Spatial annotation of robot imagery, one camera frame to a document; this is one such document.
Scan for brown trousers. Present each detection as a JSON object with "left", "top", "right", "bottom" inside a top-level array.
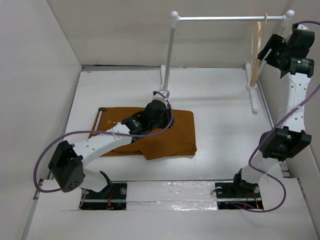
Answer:
[{"left": 92, "top": 107, "right": 197, "bottom": 160}]

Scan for beige wooden clothes hanger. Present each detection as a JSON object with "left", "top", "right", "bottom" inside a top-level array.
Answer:
[{"left": 248, "top": 13, "right": 268, "bottom": 89}]

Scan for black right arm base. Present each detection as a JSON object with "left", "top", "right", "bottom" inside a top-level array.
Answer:
[{"left": 211, "top": 181, "right": 264, "bottom": 210}]

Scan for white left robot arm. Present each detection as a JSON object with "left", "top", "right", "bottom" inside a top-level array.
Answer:
[{"left": 48, "top": 100, "right": 174, "bottom": 199}]

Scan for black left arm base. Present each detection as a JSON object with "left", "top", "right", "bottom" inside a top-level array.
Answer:
[{"left": 79, "top": 181, "right": 128, "bottom": 211}]

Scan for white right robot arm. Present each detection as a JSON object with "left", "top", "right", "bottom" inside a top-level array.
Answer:
[{"left": 230, "top": 23, "right": 315, "bottom": 197}]

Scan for white metal clothes rack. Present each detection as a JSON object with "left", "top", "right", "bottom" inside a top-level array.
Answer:
[{"left": 158, "top": 9, "right": 295, "bottom": 115}]

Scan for silver foil tape strip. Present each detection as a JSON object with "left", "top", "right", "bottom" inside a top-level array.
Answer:
[{"left": 126, "top": 180, "right": 218, "bottom": 211}]

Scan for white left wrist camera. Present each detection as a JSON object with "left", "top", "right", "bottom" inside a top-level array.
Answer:
[{"left": 152, "top": 90, "right": 170, "bottom": 104}]

